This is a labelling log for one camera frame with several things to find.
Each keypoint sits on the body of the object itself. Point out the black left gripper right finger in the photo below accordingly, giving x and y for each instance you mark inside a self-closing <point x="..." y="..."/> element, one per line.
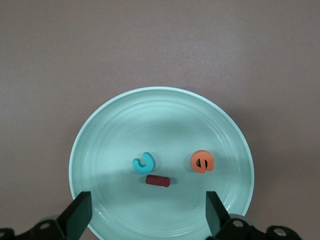
<point x="217" y="215"/>

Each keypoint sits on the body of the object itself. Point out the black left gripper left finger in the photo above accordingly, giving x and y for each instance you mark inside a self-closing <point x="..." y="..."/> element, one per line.
<point x="75" y="217"/>

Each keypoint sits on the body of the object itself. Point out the orange foam letter e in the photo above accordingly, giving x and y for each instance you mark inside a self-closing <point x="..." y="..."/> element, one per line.
<point x="202" y="155"/>

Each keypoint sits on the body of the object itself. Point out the dark red foam letter l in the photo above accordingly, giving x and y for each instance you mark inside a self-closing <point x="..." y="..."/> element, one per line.
<point x="156" y="180"/>

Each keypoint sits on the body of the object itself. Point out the teal foam letter c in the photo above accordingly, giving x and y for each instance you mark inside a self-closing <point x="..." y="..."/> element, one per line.
<point x="150" y="163"/>

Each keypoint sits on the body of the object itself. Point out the light green round plate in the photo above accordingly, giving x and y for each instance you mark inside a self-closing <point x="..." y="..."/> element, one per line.
<point x="162" y="125"/>

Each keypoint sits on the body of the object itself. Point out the brown paper table cover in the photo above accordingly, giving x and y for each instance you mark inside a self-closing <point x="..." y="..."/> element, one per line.
<point x="160" y="37"/>

